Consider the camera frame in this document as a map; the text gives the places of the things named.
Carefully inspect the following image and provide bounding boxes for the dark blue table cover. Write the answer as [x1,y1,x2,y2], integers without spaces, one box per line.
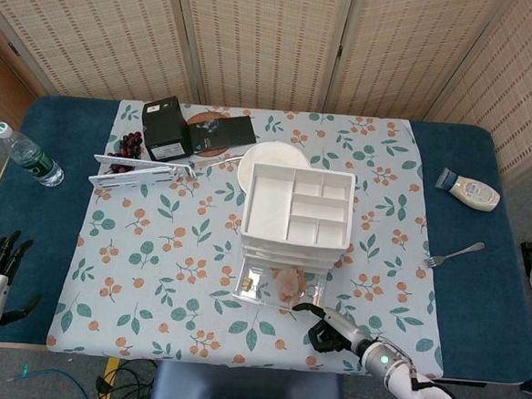
[0,91,532,386]

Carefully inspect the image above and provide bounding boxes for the silver metal fork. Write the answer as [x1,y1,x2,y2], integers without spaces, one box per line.
[423,238,486,272]

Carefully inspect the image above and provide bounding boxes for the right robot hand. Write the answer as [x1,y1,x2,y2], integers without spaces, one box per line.
[290,301,376,357]

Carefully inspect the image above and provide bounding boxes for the flat black printed card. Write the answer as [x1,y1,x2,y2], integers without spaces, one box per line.
[185,111,259,158]

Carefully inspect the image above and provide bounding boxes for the blue floor cable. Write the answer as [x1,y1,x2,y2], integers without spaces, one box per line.
[5,362,100,399]

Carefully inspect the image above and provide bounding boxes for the bamboo folding screen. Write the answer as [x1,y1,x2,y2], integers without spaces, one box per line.
[0,0,532,178]

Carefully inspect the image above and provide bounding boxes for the floral tablecloth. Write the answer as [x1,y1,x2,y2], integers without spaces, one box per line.
[45,94,462,382]

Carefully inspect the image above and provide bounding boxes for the clear plastic drawer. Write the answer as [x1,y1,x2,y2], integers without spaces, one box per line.
[230,257,329,313]
[239,239,348,261]
[240,250,343,270]

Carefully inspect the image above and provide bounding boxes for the clear water bottle green label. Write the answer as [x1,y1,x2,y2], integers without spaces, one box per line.
[0,120,68,189]

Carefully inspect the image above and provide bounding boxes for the black cardboard box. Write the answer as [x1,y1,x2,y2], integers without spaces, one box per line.
[138,93,197,164]

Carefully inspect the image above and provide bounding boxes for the white folding stand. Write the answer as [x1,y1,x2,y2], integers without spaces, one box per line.
[87,152,200,195]

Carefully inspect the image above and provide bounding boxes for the dark red grapes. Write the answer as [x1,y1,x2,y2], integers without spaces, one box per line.
[106,128,145,177]

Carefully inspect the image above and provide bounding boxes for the cream sauce squeeze bottle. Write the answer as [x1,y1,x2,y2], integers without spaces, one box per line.
[433,166,504,213]

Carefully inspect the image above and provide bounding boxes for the white drawer organizer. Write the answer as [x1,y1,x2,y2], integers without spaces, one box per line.
[236,160,359,276]

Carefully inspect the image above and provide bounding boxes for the silver table knife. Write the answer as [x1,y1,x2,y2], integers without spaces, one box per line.
[188,152,243,171]

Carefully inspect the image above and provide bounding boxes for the white round plate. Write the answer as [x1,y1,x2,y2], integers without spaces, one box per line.
[234,138,314,199]

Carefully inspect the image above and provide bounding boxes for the blue grey chair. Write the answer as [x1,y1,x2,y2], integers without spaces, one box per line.
[148,359,349,399]

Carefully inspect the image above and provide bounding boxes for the black floor cables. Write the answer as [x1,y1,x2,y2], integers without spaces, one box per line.
[94,356,159,399]

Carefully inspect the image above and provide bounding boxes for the beige plush toy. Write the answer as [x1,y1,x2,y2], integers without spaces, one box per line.
[271,264,309,303]

